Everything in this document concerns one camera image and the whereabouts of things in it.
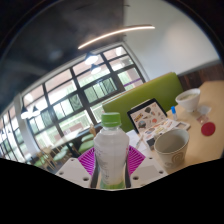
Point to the clear green-capped drink bottle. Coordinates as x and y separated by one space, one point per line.
111 146

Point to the wooden dining table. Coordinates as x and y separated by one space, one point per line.
73 136

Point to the group of green-seated chairs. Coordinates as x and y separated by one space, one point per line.
85 145

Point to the colourful printed booklet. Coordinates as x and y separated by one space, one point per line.
163 128

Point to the small white device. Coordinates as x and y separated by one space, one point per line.
182 125

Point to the small blue-capped bottle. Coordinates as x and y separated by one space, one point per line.
174 114

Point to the green upholstered bench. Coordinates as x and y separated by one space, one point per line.
146 90

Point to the white pendant lamp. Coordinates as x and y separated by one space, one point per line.
91 59
35 111
96 70
24 114

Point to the black tablet with stickers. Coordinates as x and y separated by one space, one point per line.
146 115

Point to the white bowl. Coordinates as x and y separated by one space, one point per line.
188 100

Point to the flat round red coaster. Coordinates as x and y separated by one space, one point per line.
208 129

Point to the white paper sheet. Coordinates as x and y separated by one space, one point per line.
135 140

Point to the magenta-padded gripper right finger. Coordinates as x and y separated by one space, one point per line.
146 171

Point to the large black-framed window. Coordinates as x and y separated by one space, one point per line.
63 96

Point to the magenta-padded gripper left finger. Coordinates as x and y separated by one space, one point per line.
74 171

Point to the long curved ceiling light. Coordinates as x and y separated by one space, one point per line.
113 34

